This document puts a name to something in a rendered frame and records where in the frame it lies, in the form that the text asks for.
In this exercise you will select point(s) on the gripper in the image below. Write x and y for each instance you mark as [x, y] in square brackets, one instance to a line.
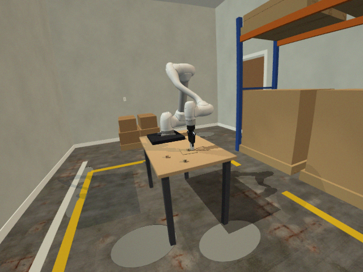
[191, 136]

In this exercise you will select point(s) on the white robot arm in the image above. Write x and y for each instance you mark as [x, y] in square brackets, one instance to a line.
[187, 112]

